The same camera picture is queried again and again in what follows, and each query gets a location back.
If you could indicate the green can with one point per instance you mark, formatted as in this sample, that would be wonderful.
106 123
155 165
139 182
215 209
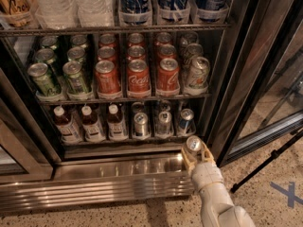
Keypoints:
76 78
44 79

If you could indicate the tea bottle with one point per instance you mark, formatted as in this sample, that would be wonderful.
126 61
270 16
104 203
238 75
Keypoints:
67 125
92 125
116 123

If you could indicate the clear water bottle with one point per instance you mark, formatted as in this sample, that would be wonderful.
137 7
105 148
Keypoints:
95 13

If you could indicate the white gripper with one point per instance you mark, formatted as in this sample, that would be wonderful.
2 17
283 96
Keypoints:
205 173

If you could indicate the silver redbull can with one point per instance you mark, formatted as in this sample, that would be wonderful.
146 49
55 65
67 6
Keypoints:
164 124
194 145
185 125
141 126

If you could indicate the red coca cola can right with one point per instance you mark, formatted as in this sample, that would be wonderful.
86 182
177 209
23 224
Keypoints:
167 74

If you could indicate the black tripod leg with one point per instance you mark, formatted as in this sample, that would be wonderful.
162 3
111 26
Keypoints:
274 155

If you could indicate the green can front left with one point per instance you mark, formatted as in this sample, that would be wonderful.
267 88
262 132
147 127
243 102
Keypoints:
44 79

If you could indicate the tea bottle left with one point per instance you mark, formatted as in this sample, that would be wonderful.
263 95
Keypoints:
67 125

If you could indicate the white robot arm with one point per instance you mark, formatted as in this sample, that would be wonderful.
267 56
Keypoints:
218 209

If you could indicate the red coca cola can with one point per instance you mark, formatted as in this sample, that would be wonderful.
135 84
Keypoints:
167 74
138 76

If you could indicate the tea bottle right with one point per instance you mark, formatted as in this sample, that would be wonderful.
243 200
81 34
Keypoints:
116 123

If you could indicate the white 7up can front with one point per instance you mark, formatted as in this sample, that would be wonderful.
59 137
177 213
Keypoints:
198 73

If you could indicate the yellow la croix can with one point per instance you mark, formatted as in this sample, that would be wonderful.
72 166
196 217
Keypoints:
16 13

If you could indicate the steel fridge base grille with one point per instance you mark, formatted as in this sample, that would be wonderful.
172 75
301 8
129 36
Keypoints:
20 197

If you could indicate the tea bottle middle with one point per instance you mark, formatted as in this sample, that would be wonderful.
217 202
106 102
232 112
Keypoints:
92 125

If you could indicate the red coca cola can middle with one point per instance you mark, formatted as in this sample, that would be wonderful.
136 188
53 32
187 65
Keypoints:
138 76

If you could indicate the red soda can front left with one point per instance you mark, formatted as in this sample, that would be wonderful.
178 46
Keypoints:
107 77

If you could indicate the blue tape cross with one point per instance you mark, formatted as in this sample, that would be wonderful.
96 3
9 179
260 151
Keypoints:
292 198

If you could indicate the open glass fridge door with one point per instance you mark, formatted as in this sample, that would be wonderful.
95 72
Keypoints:
245 66

